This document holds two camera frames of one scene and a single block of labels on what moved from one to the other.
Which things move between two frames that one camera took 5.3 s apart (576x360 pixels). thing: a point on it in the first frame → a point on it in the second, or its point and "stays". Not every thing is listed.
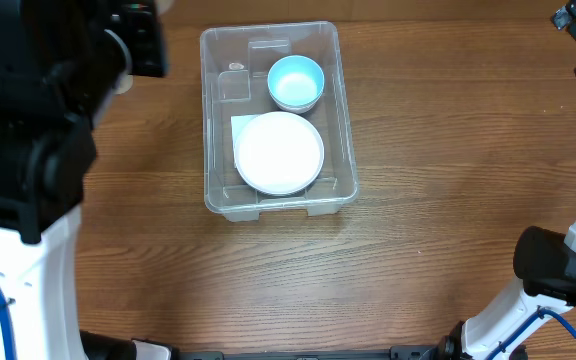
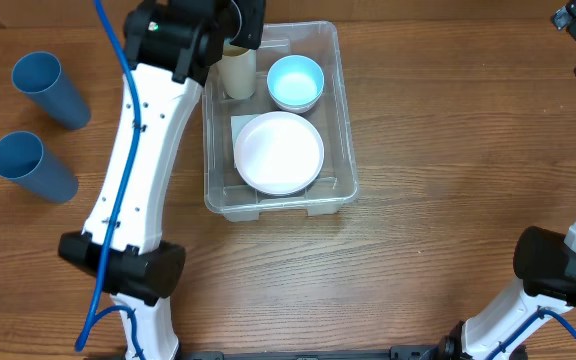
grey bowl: [293, 109] stays
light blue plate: [278, 153] stays
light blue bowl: [296, 83] stays
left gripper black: [143, 19] → [252, 34]
